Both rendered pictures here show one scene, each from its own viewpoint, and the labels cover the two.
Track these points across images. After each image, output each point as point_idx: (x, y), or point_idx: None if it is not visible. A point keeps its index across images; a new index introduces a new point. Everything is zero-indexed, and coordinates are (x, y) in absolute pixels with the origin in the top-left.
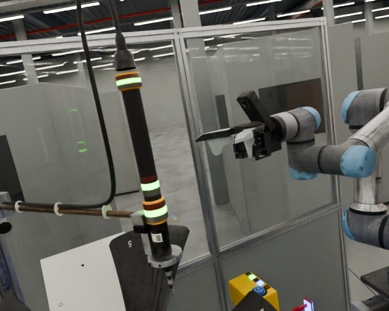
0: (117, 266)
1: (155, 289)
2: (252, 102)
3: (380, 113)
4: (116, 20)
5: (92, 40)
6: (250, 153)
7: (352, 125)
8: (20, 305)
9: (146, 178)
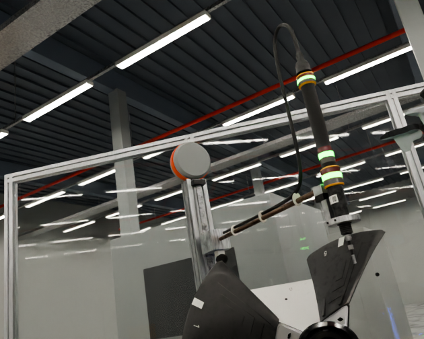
0: (312, 274)
1: (345, 280)
2: None
3: None
4: (296, 44)
5: (303, 113)
6: None
7: None
8: (226, 268)
9: (321, 147)
